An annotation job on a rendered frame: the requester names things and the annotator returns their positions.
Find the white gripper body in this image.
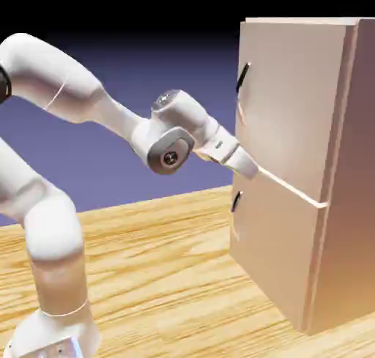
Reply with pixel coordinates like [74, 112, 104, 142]
[223, 144, 260, 180]

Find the large light wood door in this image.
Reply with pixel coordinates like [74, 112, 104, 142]
[234, 20, 359, 205]

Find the small light wood door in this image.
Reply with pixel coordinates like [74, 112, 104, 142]
[229, 170, 329, 332]

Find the light wood cabinet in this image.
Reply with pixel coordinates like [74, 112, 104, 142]
[229, 17, 375, 336]

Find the short dark curved handle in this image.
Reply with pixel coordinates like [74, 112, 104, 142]
[231, 190, 244, 213]

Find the long dark curved handle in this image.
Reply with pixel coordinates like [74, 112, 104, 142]
[235, 61, 252, 94]

